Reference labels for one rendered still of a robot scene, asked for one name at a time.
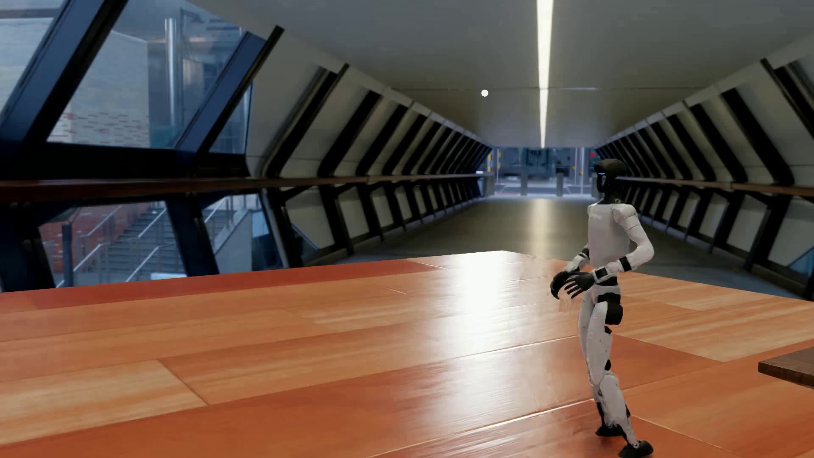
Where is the long wooden handrail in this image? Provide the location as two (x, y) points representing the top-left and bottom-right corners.
(0, 172), (495, 205)
(613, 175), (814, 198)

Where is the ceiling light strip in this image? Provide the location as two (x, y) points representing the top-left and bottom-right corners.
(535, 0), (555, 149)

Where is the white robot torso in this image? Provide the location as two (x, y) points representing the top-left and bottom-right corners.
(585, 201), (639, 325)

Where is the white right robot leg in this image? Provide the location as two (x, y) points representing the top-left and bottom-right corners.
(594, 357), (632, 438)

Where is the black robot head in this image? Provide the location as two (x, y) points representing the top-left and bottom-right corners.
(594, 158), (630, 205)

